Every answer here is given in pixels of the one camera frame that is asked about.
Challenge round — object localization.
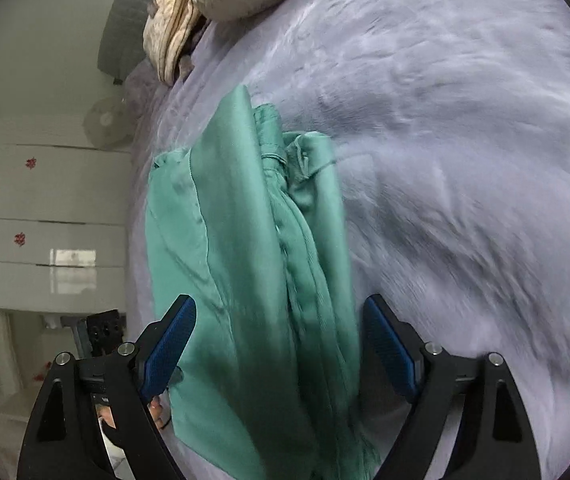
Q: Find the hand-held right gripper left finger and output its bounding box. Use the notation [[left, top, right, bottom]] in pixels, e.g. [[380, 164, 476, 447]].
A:
[[17, 294, 198, 480]]

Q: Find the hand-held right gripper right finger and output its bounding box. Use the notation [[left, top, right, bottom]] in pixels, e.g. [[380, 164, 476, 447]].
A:
[[362, 294, 559, 480]]

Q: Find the green garment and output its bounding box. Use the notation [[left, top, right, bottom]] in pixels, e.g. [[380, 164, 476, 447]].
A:
[[145, 84, 384, 480]]

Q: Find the person's left hand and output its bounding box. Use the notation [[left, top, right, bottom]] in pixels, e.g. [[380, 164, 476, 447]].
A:
[[149, 396, 172, 431]]

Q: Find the white wardrobe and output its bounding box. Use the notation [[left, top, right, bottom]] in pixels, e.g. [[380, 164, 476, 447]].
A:
[[0, 115, 134, 312]]

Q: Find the purple fleece blanket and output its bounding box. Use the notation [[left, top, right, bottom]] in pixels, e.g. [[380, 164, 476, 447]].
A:
[[122, 0, 570, 480]]

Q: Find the standing electric fan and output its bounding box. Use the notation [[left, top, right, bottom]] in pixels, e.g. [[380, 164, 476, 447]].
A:
[[83, 96, 134, 151]]

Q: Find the beige quilted cover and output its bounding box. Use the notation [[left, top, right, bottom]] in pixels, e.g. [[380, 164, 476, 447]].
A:
[[142, 0, 212, 86]]

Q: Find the grey padded headboard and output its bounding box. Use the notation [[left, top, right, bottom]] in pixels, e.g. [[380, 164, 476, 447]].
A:
[[97, 0, 178, 81]]

